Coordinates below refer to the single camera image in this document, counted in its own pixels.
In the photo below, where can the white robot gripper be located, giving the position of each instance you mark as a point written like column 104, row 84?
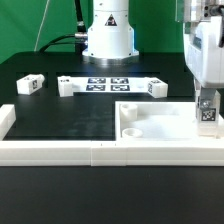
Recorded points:
column 205, row 59

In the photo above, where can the white square tabletop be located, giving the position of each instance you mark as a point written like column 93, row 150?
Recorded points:
column 160, row 121

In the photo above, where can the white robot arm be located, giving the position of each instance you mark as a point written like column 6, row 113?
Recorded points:
column 110, row 39

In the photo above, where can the white U-shaped fence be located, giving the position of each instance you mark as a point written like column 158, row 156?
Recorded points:
column 127, row 152

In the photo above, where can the white fiducial marker sheet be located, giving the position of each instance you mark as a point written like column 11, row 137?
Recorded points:
column 109, row 84

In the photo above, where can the green backdrop curtain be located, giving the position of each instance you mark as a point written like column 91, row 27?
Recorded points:
column 26, row 25

